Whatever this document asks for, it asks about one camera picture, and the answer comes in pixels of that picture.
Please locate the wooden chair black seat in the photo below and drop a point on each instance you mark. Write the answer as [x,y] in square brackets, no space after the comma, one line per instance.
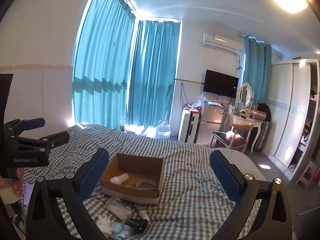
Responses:
[236,138]

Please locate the oval vanity mirror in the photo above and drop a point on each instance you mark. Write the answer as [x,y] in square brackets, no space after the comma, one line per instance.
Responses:
[245,95]

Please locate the white air conditioner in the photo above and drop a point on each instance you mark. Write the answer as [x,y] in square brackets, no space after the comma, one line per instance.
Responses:
[221,43]

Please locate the person's left hand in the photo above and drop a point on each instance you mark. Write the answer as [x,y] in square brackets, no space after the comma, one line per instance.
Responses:
[11,189]

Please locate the white suitcase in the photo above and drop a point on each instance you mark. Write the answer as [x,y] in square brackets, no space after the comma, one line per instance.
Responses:
[188,125]

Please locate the white plush toy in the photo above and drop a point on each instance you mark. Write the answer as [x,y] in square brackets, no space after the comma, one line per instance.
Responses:
[104,225]

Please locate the clear cotton swab container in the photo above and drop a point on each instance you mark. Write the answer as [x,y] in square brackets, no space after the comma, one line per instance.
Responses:
[119,208]

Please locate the brown cardboard box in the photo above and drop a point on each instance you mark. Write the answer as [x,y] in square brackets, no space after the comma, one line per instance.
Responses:
[137,167]

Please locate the clear plastic bag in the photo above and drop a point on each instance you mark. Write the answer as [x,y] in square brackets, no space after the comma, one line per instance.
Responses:
[162,131]

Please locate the light blue round case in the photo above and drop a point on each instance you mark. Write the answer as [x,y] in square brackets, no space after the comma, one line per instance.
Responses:
[116,227]

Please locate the white bottle in box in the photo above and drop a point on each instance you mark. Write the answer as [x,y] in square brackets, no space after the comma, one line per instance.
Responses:
[119,179]

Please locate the white cream tube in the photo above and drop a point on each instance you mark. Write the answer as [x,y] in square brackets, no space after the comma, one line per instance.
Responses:
[142,212]

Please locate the right teal curtain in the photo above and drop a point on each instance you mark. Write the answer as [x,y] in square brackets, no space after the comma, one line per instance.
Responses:
[257,68]

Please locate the white dressing table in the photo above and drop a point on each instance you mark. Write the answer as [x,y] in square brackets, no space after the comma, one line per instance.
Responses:
[245,122]

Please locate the middle teal curtain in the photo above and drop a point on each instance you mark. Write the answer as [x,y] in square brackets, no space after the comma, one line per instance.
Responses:
[153,72]

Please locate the smartphone with lit screen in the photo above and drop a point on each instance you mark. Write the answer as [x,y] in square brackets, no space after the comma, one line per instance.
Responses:
[28,189]

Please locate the checkered bed quilt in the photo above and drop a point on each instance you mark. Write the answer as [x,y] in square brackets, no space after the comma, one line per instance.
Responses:
[192,204]

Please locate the blue tissue pack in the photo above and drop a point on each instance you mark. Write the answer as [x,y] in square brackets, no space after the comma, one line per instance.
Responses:
[126,233]

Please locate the white sliding wardrobe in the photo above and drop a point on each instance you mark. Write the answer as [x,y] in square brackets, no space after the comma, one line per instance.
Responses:
[293,99]

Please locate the black wall television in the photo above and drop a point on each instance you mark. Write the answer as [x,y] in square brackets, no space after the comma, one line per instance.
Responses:
[220,84]

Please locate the pink plastic stool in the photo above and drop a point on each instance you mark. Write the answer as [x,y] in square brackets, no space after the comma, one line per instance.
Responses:
[308,175]

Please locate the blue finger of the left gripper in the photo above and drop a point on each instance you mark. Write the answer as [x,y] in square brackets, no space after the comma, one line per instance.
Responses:
[18,126]
[53,139]

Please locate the tape roll in box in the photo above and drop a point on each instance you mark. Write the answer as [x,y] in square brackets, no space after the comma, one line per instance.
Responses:
[146,183]

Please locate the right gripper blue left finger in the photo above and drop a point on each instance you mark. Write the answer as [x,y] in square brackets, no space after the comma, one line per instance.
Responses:
[44,217]

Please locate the silver mini fridge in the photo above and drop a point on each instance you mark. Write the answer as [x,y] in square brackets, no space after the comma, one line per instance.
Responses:
[210,121]

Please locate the large teal curtain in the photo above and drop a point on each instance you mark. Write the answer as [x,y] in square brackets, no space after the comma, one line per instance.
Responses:
[102,62]

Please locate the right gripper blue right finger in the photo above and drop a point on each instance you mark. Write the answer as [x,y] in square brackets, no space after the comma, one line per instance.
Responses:
[273,219]

